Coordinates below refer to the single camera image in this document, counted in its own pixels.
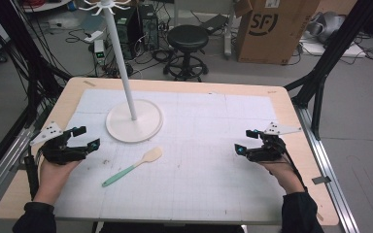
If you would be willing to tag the grey tape strip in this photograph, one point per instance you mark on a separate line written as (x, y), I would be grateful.
(321, 180)

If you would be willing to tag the grey plastic device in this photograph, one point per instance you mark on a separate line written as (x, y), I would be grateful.
(327, 26)

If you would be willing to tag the black round stool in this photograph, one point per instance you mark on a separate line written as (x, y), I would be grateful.
(187, 42)

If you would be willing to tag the person's right hand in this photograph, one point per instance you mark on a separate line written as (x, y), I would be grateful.
(283, 176)

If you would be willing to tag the white grid mat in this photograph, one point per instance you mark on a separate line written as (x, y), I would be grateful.
(191, 155)

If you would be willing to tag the black flat case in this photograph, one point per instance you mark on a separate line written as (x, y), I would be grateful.
(214, 23)

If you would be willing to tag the white hook rack stand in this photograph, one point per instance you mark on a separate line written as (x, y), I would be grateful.
(132, 119)

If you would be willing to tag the white power box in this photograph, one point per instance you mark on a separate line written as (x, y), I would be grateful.
(99, 51)

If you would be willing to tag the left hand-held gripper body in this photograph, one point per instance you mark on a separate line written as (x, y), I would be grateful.
(58, 152)

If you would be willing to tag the white metal stand leg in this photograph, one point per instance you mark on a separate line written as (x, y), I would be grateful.
(229, 29)

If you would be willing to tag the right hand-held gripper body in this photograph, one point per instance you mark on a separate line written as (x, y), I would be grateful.
(267, 149)

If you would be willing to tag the person's left hand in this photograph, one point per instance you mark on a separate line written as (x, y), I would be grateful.
(53, 176)

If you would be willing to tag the large cardboard box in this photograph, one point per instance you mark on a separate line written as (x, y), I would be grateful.
(272, 35)

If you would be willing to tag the black computer tower green light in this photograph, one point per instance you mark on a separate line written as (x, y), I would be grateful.
(126, 35)

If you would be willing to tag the white power strip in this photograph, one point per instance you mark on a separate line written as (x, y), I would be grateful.
(94, 36)

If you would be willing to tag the aluminium rail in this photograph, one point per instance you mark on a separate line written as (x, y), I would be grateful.
(330, 168)
(3, 168)

